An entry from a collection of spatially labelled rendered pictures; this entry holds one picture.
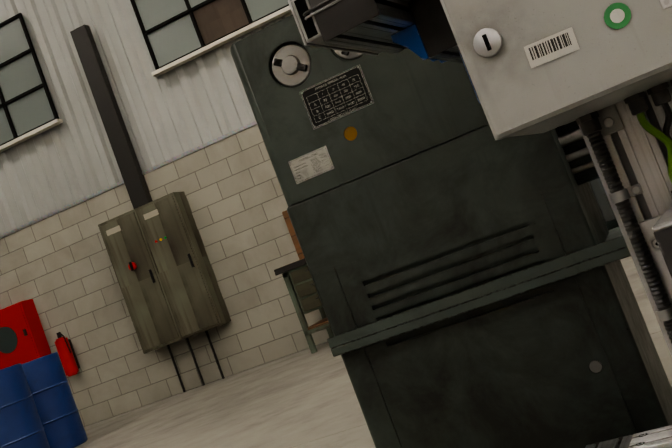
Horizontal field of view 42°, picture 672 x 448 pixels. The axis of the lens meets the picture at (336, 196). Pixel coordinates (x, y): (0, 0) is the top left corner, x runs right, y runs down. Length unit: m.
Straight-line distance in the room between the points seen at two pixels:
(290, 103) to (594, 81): 1.19
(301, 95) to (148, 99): 8.07
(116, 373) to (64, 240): 1.63
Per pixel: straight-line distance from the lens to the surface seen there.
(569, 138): 1.92
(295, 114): 1.96
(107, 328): 10.39
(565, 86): 0.86
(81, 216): 10.41
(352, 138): 1.91
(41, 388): 8.62
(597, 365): 1.87
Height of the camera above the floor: 0.70
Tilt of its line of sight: 4 degrees up
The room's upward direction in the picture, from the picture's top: 21 degrees counter-clockwise
